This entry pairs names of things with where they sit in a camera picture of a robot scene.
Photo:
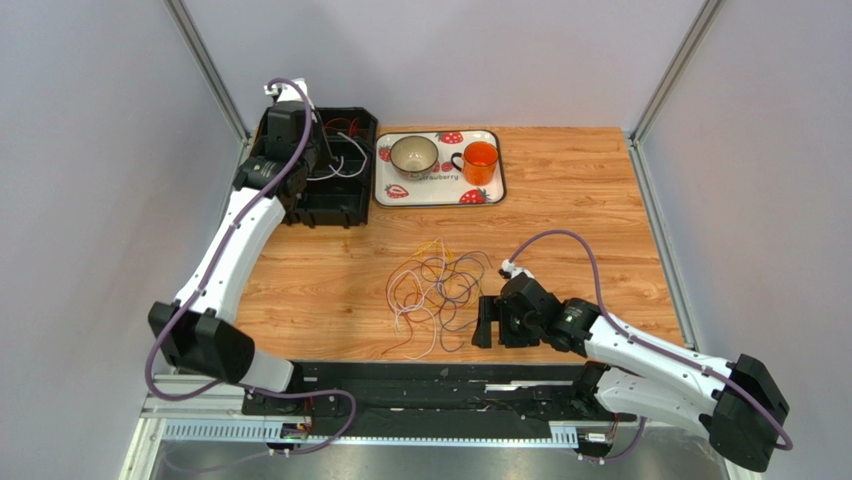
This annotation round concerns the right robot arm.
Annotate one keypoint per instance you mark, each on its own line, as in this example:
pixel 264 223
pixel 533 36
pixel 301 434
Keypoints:
pixel 735 405

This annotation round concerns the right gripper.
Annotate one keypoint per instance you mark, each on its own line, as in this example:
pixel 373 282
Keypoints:
pixel 501 322

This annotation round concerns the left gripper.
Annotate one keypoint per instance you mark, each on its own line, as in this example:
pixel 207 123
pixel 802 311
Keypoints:
pixel 315 130

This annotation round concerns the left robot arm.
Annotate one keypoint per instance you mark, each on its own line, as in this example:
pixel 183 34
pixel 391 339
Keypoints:
pixel 196 331

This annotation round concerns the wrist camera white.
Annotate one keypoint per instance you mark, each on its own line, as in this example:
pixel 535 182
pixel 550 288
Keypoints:
pixel 294 91
pixel 509 270

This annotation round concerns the orange mug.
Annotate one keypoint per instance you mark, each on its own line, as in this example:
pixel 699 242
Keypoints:
pixel 477 162

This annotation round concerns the black compartment bin organizer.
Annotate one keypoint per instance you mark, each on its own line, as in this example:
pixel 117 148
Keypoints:
pixel 337 192

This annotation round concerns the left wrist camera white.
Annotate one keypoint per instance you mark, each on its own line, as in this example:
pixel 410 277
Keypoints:
pixel 294 91

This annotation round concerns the strawberry pattern tray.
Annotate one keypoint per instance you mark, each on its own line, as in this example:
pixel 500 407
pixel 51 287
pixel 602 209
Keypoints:
pixel 445 185

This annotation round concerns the beige ceramic bowl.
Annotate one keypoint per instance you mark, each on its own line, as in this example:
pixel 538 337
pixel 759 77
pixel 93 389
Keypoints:
pixel 414 157

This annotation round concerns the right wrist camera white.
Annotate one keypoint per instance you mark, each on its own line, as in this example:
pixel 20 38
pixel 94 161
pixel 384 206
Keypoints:
pixel 509 270

